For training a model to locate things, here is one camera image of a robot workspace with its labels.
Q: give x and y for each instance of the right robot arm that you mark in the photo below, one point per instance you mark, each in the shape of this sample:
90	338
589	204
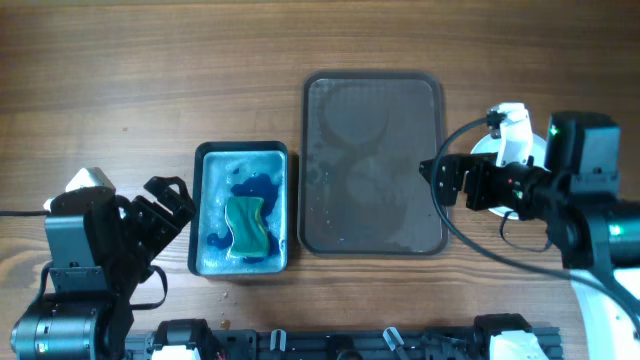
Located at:
575	193

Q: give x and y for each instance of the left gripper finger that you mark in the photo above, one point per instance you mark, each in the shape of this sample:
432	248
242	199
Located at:
172	193
124	207

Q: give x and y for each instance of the black water basin tray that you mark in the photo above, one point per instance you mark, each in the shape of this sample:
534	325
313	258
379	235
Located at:
233	169

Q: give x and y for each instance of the dark brown serving tray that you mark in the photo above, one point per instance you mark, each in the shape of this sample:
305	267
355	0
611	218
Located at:
363	136

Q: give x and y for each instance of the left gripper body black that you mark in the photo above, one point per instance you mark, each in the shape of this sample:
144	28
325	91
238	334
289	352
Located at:
151	231

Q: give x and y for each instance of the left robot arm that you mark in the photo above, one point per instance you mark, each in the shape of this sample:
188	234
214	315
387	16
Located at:
102	247

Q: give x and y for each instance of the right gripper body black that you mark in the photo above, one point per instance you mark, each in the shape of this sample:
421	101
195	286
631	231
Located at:
520	188

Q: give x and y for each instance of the green yellow sponge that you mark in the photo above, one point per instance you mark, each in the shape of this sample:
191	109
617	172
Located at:
249	234

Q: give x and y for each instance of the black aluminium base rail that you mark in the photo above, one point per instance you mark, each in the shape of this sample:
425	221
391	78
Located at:
495	336

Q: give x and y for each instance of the white plate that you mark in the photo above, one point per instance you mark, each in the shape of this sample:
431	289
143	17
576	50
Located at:
489	145

